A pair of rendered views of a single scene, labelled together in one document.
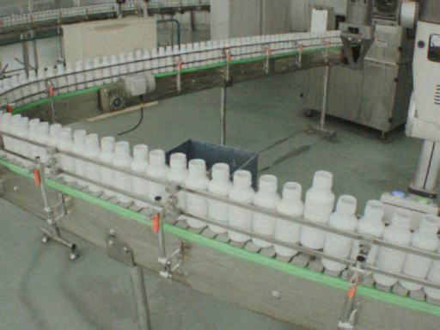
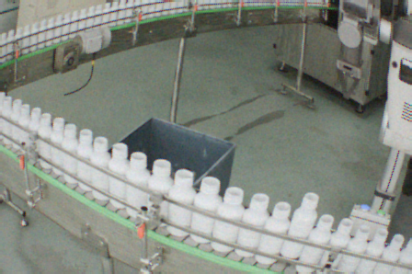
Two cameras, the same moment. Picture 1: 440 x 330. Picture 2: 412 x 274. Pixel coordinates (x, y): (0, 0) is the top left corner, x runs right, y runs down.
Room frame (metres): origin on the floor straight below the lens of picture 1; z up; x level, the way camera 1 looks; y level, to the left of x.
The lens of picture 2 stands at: (-0.18, 0.14, 1.79)
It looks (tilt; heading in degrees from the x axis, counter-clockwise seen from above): 28 degrees down; 353
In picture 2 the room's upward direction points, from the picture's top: 8 degrees clockwise
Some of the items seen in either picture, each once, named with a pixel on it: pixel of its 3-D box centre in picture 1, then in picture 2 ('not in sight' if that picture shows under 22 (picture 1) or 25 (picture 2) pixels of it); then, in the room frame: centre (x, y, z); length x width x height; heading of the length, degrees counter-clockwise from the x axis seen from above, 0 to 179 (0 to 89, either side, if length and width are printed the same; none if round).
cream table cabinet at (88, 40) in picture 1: (111, 65); (59, 6); (5.10, 1.40, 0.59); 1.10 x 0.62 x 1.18; 133
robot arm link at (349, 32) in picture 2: not in sight; (354, 20); (0.77, -0.28, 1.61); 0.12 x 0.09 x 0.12; 150
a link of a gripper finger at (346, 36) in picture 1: (357, 47); (349, 78); (0.81, -0.30, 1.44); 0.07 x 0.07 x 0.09; 61
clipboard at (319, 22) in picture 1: (318, 21); not in sight; (4.61, -1.17, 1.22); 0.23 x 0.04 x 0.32; 43
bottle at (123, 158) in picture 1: (125, 172); (100, 169); (0.94, 0.25, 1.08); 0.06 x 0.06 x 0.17
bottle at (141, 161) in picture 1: (143, 175); (120, 176); (0.92, 0.19, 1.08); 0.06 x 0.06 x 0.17
